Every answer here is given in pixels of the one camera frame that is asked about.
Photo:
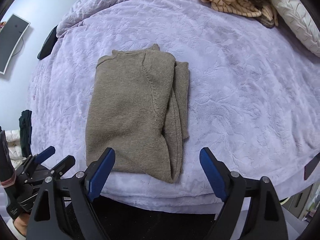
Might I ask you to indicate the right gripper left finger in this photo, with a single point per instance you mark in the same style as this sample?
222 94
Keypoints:
63 207

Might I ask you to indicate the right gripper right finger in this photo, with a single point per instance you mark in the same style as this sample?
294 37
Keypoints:
265 218

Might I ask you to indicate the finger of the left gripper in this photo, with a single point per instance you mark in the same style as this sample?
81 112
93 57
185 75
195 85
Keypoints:
40 156
60 166

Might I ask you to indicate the brown knit sweater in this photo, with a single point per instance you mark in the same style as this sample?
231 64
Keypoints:
139 109

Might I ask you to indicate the person's left hand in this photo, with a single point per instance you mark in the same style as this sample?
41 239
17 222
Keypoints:
21 223

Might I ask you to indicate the white fluffy cloth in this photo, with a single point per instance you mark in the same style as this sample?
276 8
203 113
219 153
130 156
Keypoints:
14 146

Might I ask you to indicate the dark green hanging cloth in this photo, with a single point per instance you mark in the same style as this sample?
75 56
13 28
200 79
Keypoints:
25 132

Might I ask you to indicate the black phone on bed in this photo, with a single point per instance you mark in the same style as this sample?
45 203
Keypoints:
48 44

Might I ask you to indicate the lavender embossed bed blanket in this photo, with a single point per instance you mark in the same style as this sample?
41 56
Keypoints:
253 96

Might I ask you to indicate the cream pleated round pillow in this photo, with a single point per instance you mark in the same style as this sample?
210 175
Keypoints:
300 21

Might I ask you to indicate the wall mounted monitor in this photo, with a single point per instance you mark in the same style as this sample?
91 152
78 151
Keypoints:
11 33

